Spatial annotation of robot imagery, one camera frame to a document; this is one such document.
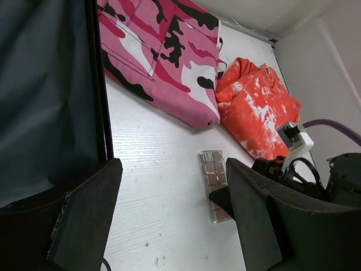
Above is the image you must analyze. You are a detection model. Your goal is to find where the black space-print suitcase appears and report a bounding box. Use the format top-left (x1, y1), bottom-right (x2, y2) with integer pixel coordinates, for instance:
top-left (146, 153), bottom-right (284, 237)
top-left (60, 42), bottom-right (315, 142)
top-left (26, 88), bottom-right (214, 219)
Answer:
top-left (1, 1), bottom-right (108, 207)

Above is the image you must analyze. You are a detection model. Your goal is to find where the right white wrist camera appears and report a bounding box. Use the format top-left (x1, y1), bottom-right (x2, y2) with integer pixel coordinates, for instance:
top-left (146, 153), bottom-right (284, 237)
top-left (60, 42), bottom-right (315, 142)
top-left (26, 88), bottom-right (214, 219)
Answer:
top-left (277, 122), bottom-right (314, 171)

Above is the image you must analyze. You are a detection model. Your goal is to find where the orange white tie-dye garment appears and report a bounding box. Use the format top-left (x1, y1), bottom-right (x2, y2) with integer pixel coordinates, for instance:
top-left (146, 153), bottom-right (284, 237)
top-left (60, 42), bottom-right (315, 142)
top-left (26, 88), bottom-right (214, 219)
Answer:
top-left (215, 58), bottom-right (301, 160)

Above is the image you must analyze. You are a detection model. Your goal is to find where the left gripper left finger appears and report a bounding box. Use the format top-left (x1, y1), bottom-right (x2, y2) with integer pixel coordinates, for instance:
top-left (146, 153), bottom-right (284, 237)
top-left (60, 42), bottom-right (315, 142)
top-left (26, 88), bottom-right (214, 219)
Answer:
top-left (1, 158), bottom-right (123, 270)

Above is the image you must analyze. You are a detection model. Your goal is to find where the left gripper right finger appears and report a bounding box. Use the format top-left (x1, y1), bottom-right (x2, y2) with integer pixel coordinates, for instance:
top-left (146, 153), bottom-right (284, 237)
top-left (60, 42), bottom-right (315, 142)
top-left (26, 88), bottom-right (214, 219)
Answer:
top-left (226, 158), bottom-right (360, 270)

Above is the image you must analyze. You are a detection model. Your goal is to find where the pink camouflage garment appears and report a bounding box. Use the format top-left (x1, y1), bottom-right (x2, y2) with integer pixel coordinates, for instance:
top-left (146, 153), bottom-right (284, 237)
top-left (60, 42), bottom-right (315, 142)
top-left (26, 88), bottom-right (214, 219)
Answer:
top-left (97, 0), bottom-right (223, 128)

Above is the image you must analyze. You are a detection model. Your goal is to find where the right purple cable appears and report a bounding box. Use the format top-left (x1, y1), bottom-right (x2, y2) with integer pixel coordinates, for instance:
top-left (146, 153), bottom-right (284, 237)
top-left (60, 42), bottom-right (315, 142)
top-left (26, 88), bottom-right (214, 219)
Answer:
top-left (303, 118), bottom-right (361, 147)

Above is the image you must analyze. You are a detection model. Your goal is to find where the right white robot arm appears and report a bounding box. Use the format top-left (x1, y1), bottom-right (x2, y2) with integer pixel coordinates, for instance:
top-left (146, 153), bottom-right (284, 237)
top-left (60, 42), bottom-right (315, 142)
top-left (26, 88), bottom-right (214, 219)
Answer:
top-left (246, 153), bottom-right (360, 225)

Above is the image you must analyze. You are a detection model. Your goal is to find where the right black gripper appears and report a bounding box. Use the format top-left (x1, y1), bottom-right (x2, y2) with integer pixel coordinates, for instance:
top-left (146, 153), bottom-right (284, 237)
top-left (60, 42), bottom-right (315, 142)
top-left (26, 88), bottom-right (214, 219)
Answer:
top-left (208, 156), bottom-right (330, 220)

